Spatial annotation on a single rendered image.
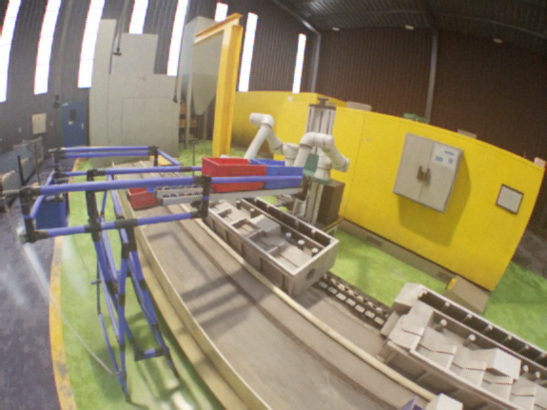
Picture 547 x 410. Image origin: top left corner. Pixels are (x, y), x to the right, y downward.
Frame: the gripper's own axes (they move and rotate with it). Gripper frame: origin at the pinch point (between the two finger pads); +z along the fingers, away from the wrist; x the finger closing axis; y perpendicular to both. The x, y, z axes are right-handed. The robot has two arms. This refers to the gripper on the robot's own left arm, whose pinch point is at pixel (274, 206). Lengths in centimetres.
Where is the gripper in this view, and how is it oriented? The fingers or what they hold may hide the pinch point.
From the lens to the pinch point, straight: 160.3
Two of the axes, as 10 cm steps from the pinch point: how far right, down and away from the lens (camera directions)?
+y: -0.1, -8.7, -4.9
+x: 6.7, 3.6, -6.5
